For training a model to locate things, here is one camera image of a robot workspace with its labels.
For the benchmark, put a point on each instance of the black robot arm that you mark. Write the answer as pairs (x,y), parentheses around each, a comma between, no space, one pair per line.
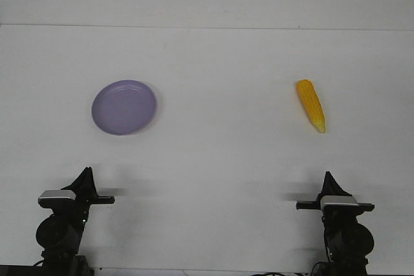
(60,234)
(347,243)

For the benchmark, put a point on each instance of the purple round plate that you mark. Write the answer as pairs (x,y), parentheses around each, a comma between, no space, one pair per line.
(124,107)

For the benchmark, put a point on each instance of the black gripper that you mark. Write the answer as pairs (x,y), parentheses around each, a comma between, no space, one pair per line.
(337,213)
(76,211)

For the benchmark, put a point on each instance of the yellow corn cob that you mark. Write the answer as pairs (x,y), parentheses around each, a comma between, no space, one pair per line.
(311,104)

